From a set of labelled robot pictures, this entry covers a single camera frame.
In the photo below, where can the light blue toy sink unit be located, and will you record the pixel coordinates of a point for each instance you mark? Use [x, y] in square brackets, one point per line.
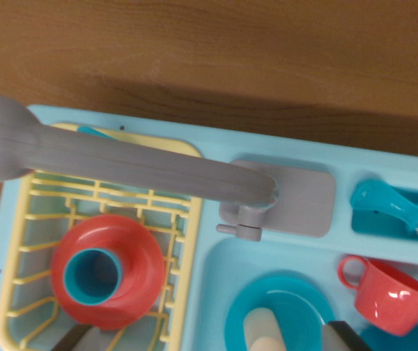
[208, 248]

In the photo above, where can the cream toy detergent bottle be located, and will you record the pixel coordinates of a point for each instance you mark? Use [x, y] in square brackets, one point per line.
[263, 329]

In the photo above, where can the red plastic plate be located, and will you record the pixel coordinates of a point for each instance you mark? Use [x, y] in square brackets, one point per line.
[142, 263]

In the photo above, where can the teal dish brush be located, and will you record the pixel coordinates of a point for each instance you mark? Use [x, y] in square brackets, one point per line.
[388, 201]

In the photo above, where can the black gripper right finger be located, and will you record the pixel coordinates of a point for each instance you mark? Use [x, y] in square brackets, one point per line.
[342, 340]

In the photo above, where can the teal plastic plate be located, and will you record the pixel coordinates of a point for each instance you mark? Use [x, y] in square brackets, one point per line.
[296, 296]

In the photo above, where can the teal plastic utensil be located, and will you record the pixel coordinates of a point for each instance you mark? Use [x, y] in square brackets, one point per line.
[91, 131]

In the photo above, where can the grey toy faucet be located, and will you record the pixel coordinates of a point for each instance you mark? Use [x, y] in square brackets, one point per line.
[139, 164]

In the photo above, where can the yellow plastic dish rack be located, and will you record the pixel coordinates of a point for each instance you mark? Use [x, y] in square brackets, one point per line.
[190, 234]

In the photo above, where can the teal plastic tumbler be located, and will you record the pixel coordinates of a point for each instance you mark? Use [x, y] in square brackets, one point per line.
[70, 281]

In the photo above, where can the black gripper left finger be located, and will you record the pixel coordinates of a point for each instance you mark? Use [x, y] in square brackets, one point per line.
[84, 340]

